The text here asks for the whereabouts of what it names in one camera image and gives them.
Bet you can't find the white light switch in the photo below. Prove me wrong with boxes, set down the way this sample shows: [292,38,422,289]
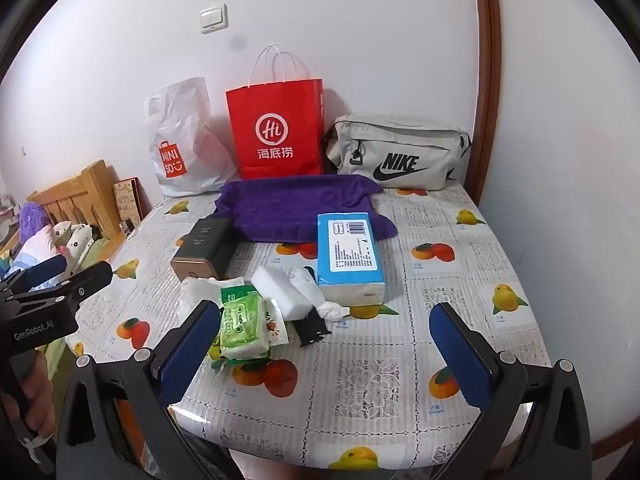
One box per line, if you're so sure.
[199,4,228,35]

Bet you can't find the purple towel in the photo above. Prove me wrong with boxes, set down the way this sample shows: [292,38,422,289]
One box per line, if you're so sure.
[215,174,398,246]

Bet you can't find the purple fluffy cushion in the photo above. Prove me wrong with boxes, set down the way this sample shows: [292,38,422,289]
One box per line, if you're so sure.
[20,202,54,242]

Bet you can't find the white plastic shopping bag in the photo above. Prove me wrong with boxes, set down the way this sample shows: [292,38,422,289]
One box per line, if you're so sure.
[144,77,241,198]

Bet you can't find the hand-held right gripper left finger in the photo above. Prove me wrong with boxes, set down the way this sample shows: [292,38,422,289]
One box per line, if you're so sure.
[55,300,236,480]

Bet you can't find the dark green sachet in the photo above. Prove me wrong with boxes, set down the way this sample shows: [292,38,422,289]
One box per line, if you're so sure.
[222,284,258,306]

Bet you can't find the dark green passport booklet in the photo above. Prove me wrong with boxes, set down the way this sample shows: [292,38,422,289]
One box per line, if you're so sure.
[170,217,236,281]

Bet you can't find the white sponge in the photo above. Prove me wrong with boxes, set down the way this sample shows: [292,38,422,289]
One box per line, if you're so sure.
[250,265,321,321]

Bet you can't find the blue cardboard box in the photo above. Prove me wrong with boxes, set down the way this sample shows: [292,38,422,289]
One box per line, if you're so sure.
[316,211,387,307]

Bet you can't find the wooden headboard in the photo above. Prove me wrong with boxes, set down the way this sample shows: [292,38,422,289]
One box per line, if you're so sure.
[30,160,126,246]

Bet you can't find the white sachet with orange print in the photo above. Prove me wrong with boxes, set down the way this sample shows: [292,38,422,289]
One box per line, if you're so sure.
[264,297,291,350]

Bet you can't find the red paper bag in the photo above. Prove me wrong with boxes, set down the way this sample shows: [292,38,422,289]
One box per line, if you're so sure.
[225,45,326,181]

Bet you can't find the white sock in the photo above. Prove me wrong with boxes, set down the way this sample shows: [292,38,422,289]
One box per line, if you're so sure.
[292,266,351,322]

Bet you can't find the green wet wipes pack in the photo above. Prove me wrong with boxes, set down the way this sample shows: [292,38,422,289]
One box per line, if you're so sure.
[220,292,273,361]

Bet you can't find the brown patterned notebook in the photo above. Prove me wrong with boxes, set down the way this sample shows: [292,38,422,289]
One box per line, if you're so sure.
[112,176,143,233]

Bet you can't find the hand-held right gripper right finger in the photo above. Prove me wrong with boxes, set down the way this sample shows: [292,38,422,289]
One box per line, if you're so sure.
[429,301,593,480]

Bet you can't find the white spotted plush toy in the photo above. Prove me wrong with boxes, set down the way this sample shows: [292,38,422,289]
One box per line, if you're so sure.
[52,220,96,262]

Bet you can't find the fruit print tablecloth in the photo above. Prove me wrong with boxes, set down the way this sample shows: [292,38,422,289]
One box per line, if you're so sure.
[65,185,553,471]

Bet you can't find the green blanket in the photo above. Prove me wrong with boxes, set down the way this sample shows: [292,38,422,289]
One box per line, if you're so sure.
[82,237,114,268]

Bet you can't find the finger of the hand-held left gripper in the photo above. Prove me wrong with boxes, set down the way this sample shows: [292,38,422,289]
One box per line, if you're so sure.
[10,260,114,313]
[5,254,69,293]

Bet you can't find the grey waist bag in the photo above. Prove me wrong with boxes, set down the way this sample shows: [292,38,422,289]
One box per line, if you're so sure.
[322,115,473,191]

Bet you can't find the white mesh drawstring bag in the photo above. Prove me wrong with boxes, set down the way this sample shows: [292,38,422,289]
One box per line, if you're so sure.
[179,276,246,322]

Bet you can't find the person's left hand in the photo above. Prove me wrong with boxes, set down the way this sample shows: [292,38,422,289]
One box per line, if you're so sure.
[0,352,57,441]

